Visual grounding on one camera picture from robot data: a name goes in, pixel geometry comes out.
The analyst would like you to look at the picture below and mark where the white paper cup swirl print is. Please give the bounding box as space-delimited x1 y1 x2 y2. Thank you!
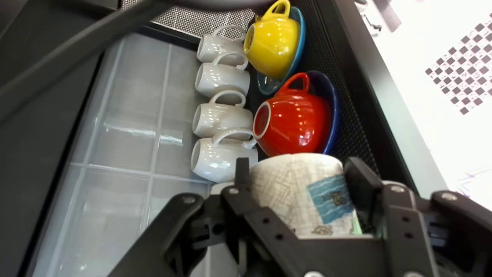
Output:
248 151 362 239

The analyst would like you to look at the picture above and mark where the plain white mug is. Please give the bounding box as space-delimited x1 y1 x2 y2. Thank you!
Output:
189 128 259 185
190 89 255 139
195 23 250 68
193 51 252 98

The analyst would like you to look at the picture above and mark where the teal saucer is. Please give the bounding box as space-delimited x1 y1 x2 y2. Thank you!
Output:
253 5 307 97

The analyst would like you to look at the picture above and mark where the dark blue saucer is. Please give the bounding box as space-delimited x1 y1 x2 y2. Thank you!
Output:
305 69 341 155

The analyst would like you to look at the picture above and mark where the yellow ceramic cup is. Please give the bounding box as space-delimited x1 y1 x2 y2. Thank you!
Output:
241 0 301 82

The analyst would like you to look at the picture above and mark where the red ceramic cup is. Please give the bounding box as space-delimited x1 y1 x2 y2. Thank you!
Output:
250 71 333 157

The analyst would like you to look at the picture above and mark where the black shelf unit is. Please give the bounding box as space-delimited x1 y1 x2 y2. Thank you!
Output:
0 0 447 277

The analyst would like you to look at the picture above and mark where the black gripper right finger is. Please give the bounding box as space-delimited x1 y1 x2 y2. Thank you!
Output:
344 155 492 277

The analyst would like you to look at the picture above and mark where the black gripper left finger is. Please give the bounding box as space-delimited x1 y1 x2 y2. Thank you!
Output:
109 155 308 277

